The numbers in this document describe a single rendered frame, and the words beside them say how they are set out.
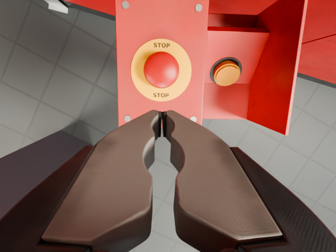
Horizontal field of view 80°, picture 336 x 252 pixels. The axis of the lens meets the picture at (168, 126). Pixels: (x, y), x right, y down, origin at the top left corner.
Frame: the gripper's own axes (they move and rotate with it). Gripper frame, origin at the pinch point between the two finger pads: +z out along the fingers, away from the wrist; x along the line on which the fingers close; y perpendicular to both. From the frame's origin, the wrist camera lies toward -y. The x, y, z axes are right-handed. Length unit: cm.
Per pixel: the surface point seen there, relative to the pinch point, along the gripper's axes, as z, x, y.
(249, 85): 20.0, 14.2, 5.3
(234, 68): 18.0, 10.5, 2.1
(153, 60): 11.6, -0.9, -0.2
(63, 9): 97, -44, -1
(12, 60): 90, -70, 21
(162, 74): 11.1, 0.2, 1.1
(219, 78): 18.5, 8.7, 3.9
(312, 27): 40, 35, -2
